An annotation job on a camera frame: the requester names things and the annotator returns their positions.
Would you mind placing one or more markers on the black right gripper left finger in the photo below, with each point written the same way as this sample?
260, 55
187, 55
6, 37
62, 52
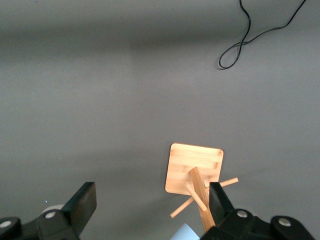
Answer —
75, 215

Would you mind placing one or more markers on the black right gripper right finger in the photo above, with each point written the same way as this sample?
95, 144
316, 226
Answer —
237, 225

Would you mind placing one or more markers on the light blue plastic cup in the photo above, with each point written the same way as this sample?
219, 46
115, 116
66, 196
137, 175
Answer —
186, 233

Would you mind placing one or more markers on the wooden mug tree rack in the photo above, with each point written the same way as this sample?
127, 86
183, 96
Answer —
192, 165

